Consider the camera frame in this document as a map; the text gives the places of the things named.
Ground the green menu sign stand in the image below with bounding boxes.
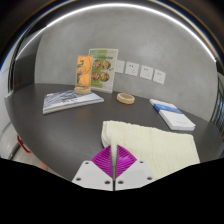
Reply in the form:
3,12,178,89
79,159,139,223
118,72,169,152
88,48,119,94

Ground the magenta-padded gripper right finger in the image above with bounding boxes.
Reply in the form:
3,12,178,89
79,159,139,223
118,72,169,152
114,144,157,192

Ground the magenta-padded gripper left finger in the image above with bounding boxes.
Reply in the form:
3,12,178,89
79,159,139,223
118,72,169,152
71,145,115,192

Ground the curved white light strip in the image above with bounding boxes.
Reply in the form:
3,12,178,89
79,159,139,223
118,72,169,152
14,2,218,63

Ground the cream towel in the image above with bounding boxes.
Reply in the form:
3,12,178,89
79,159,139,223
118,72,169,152
100,120,201,181

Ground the round wooden coaster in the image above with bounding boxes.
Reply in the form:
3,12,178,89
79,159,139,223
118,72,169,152
116,92,136,105

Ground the red metal chair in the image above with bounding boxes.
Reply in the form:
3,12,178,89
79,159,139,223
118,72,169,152
16,134,48,171

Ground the grey printed magazine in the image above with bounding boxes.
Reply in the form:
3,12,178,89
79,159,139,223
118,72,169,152
42,89,105,115

